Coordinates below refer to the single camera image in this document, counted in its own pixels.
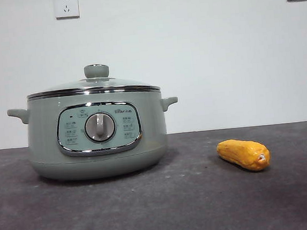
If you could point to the pale green electric cooking pot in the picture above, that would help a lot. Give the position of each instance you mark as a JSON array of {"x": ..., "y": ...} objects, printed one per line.
[{"x": 46, "y": 146}]

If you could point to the glass lid with green knob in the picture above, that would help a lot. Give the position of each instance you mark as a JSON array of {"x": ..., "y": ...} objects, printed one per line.
[{"x": 59, "y": 88}]

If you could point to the yellow corn cob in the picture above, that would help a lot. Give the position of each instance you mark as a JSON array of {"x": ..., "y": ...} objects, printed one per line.
[{"x": 240, "y": 154}]

